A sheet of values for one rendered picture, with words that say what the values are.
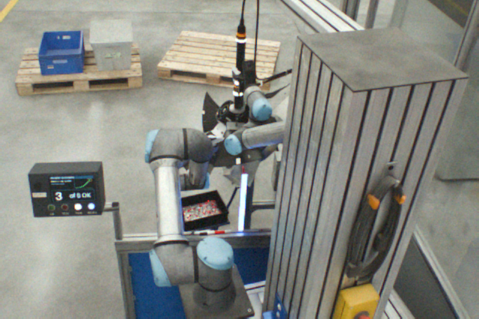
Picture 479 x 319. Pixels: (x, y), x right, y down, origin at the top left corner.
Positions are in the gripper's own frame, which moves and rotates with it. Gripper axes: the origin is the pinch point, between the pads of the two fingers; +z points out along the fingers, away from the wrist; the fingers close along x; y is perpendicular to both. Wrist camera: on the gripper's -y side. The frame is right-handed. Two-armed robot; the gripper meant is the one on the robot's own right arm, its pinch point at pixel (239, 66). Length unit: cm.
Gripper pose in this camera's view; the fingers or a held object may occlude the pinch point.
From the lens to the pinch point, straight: 209.8
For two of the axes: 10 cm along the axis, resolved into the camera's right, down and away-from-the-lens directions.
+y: -0.6, 8.1, 5.8
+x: 9.6, -1.2, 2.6
